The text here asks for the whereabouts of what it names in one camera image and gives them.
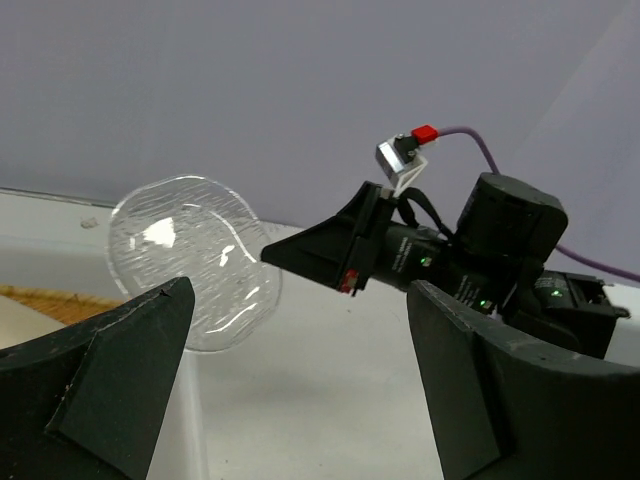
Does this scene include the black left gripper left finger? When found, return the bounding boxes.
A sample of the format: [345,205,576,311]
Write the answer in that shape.
[1,277,195,479]

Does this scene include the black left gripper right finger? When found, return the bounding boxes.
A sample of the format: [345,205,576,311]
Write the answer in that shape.
[407,281,639,479]

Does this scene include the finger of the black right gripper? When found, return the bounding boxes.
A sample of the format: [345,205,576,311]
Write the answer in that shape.
[260,182,370,290]

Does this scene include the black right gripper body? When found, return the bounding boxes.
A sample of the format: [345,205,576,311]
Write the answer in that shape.
[349,182,453,295]

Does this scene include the woven bamboo triangular tray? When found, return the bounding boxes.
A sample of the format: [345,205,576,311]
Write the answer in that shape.
[1,285,123,325]

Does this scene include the clear glass small dish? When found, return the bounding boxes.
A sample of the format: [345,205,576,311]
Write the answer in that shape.
[106,175,282,353]

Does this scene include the cream square panda dish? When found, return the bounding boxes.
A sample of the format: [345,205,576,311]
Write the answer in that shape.
[0,296,64,349]

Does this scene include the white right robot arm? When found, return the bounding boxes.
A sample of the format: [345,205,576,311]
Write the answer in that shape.
[261,172,639,365]

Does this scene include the white plastic bin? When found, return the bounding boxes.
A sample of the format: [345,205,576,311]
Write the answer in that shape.
[1,192,209,479]

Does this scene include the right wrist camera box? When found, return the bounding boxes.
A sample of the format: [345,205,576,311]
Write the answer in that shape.
[375,125,439,198]

